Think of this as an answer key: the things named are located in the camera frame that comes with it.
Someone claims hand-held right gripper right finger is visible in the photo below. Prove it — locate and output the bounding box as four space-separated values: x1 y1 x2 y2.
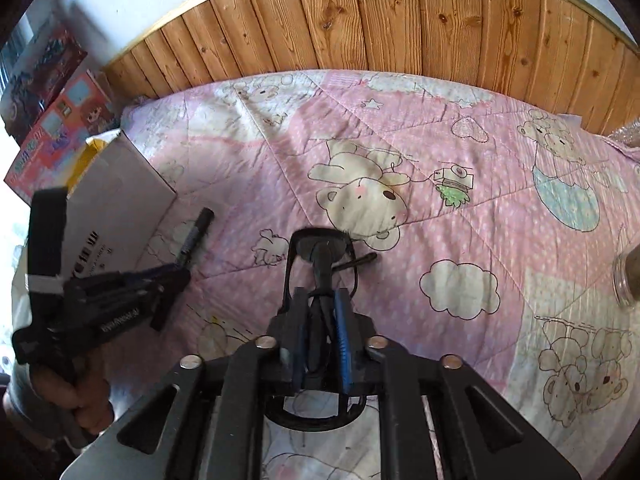
334 287 581 480

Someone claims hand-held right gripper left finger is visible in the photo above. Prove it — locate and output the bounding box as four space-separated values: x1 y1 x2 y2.
60 287 307 480

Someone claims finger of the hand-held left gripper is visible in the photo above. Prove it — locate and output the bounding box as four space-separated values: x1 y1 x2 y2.
107 265 191 288
112 282 184 332

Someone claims black marker pen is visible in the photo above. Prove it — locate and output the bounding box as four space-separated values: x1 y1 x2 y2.
175 207 216 268

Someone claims black cable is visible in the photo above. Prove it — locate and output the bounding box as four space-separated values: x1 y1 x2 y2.
262 228 378 431

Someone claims cardboard box with yellow lining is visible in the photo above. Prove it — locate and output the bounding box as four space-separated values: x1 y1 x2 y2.
65 129 179 281

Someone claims person's left forearm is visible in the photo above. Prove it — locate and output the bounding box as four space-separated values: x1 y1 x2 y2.
2 367 71 448

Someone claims person's left hand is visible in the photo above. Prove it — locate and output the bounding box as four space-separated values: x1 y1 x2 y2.
30 360 117 436

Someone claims pink cartoon toy box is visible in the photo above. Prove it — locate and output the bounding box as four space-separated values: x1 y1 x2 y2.
4 69 123 206

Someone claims red toy box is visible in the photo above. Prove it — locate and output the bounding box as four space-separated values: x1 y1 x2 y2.
0 22 88 146

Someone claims pink printed bear blanket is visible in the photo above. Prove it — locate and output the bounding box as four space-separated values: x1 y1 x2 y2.
120 69 640 480

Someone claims glass bottle with metal lid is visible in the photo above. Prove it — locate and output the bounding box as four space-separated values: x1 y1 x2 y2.
612 245 640 308

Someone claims bubble wrap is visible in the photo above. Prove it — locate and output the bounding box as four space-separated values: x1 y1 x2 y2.
602 117 640 161

